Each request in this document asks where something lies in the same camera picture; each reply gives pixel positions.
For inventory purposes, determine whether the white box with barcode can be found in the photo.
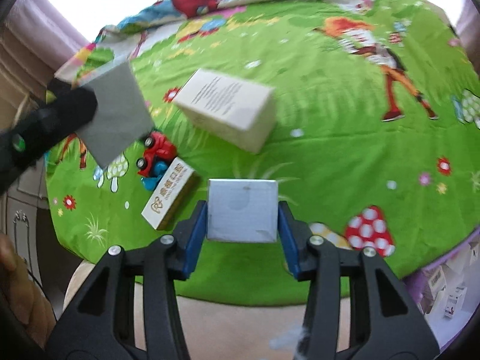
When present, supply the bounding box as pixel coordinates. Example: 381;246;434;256
422;264;456;301

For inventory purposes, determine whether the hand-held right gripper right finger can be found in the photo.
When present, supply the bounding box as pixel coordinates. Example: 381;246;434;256
277;200;441;360

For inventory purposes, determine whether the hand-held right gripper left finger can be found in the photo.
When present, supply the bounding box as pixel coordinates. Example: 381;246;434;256
47;199;209;360

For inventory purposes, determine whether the grey box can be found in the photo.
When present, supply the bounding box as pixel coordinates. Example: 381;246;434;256
77;62;155;170

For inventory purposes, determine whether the large beige box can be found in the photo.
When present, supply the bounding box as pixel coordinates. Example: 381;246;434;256
173;68;277;154

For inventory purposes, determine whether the person's left forearm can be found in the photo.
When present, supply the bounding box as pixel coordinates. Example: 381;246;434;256
0;232;57;349

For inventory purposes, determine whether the mauve curtain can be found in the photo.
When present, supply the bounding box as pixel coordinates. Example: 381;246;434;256
0;0;91;98

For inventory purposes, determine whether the green cartoon printed blanket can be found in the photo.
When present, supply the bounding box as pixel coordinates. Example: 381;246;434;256
45;0;480;306

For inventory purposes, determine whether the red toy car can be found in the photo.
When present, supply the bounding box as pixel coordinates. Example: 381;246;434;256
136;131;179;191

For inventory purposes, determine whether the purple bin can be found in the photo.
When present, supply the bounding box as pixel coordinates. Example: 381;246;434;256
403;229;480;349

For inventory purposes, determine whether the plain white box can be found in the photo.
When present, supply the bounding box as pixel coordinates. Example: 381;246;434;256
455;240;480;267

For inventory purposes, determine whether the white cabinet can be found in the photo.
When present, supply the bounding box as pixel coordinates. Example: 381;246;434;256
0;165;57;308

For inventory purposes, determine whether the long cream box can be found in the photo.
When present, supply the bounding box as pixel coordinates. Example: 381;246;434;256
141;156;199;230

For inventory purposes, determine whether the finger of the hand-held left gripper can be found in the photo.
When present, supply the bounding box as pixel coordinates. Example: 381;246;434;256
45;82;99;133

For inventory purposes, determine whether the white and blue medicine box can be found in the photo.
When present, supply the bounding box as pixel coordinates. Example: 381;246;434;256
442;285;469;319

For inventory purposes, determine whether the small white cube box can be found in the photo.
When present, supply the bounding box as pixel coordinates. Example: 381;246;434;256
207;179;280;243

